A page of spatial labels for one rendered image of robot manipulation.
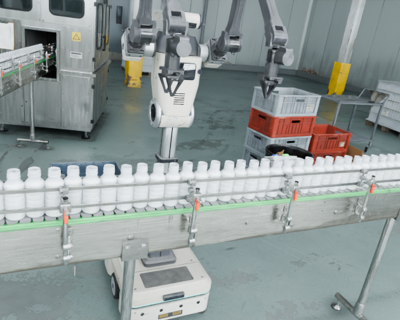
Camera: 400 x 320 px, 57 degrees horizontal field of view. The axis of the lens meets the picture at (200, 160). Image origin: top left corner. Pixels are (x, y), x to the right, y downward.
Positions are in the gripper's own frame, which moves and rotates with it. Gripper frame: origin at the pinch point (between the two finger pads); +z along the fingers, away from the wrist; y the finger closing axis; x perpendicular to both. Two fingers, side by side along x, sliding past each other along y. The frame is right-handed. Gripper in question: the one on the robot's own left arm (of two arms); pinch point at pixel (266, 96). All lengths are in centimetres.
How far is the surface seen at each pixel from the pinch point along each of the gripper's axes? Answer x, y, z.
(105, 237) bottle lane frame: 70, -20, 49
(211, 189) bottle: 29.1, -16.2, 34.9
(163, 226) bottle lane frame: 49, -19, 48
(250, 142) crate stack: -124, 189, 84
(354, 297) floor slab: -112, 8, 140
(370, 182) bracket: -49, -24, 33
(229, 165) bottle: 22.6, -16.3, 24.9
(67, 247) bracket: 84, -26, 48
